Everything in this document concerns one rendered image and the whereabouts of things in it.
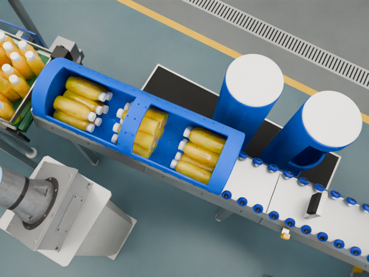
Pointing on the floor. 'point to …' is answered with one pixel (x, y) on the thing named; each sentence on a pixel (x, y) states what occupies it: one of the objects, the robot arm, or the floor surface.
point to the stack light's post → (25, 18)
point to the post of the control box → (17, 154)
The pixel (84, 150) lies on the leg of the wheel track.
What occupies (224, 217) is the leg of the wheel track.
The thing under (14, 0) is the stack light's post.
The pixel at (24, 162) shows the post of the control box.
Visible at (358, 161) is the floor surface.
